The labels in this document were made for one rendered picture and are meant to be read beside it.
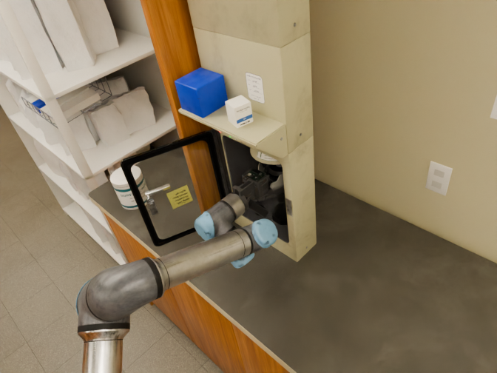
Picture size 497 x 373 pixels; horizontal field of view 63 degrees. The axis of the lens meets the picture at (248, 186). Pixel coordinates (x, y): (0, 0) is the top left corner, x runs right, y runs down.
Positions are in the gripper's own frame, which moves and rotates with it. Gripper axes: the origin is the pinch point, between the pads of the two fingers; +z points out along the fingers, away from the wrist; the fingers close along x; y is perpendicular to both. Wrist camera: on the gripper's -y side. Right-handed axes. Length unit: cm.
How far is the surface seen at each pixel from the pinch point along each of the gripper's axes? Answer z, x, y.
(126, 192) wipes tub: -31, 60, -17
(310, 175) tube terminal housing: 0.0, -13.0, 5.9
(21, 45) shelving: -32, 103, 37
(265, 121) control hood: -11.5, -7.8, 29.4
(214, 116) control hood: -17.4, 6.2, 29.4
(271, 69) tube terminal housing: -9.4, -9.7, 43.5
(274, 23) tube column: -9, -12, 55
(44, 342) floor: -93, 117, -122
